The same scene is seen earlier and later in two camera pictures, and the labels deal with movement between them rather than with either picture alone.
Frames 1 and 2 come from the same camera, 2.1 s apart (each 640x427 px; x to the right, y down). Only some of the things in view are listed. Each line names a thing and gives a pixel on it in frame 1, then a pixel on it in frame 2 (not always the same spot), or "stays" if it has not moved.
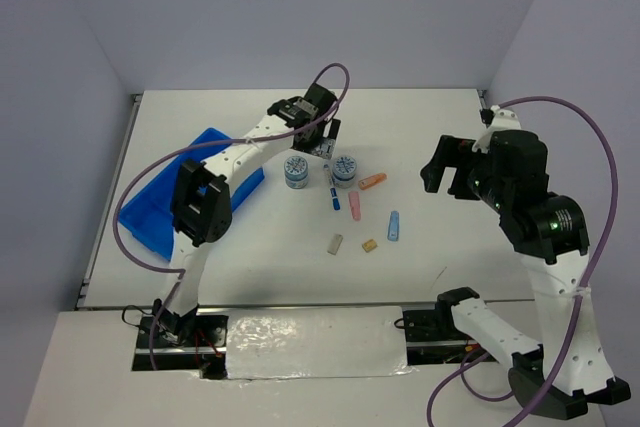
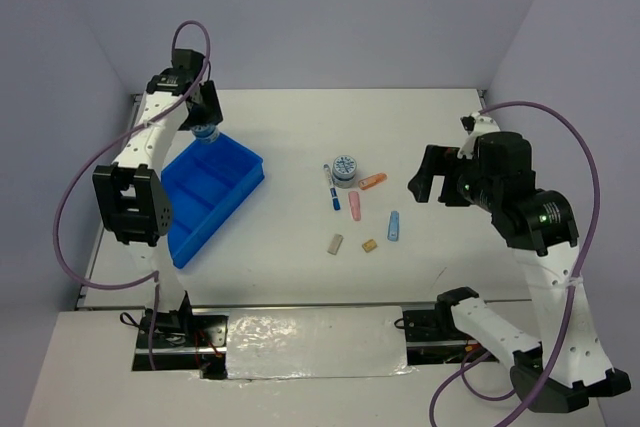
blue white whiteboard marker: [334, 197] stays
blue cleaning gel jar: [296, 172] -> [206, 133]
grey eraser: [335, 243] stays
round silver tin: [343, 172] stays
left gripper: [323, 145] -> [212, 113]
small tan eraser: [369, 245] stays
